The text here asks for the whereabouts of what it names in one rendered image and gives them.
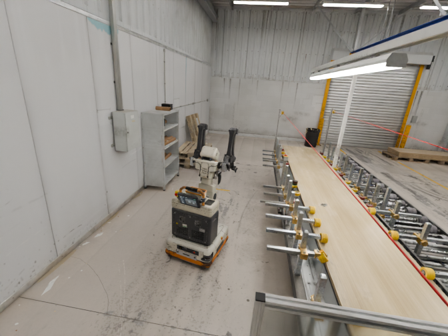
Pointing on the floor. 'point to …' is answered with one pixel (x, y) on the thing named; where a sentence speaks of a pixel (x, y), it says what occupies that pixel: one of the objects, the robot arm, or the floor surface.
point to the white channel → (423, 35)
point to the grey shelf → (161, 171)
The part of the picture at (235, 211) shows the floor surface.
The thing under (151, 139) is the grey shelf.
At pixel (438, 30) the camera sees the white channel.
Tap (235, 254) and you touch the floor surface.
